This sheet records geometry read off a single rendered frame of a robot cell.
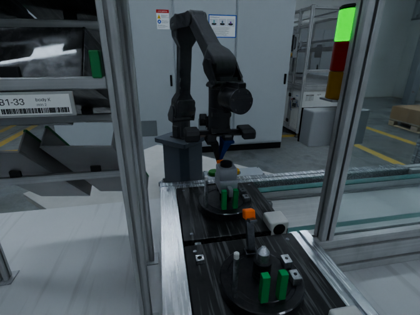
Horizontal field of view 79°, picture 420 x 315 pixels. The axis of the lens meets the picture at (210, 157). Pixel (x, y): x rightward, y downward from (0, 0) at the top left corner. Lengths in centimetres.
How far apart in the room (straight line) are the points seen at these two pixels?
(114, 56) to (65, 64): 9
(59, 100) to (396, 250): 76
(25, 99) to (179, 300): 37
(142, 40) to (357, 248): 323
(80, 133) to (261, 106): 253
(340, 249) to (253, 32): 330
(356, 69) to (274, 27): 335
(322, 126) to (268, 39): 330
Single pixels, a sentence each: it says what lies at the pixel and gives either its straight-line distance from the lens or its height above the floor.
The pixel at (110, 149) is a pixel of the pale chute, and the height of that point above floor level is 118.
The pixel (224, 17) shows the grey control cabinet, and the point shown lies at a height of 180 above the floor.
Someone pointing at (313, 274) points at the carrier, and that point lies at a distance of 54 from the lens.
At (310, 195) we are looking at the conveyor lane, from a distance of 89.
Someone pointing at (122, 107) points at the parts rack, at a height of 127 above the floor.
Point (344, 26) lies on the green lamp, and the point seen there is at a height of 138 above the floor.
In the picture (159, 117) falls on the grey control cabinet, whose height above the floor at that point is 56.
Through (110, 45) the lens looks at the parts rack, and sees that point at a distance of 35.
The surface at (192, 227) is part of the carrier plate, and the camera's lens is 61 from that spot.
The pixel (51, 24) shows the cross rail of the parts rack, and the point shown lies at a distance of 54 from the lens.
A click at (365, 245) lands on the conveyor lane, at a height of 93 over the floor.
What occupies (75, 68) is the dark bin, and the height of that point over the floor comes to 132.
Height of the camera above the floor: 133
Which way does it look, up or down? 22 degrees down
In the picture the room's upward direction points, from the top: straight up
